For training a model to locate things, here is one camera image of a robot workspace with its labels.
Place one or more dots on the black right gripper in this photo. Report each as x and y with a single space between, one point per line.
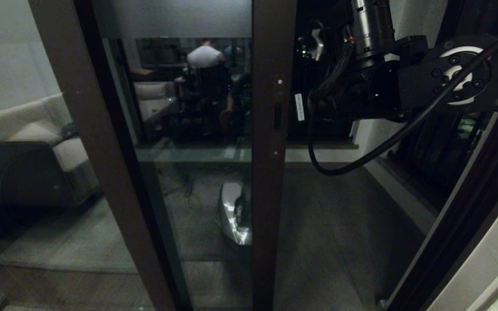
370 95

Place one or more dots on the brown framed sliding glass door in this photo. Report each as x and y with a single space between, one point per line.
270 194

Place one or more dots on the brown balcony ledge cap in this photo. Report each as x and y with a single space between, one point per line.
339 147

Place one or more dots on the brown window sill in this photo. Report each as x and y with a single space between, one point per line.
409 190

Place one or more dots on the dark brown door jamb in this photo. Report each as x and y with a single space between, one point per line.
456 242

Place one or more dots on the dark green cloth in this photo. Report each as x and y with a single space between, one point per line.
70 130

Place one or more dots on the grey rug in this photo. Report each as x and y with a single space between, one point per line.
71 242

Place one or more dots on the beige sofa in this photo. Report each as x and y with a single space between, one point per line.
37 112

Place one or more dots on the beige sofa cushion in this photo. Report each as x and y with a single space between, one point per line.
35 133

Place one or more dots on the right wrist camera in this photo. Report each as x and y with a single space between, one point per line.
317 43

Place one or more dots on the brown fixed door frame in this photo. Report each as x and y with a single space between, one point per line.
97 129

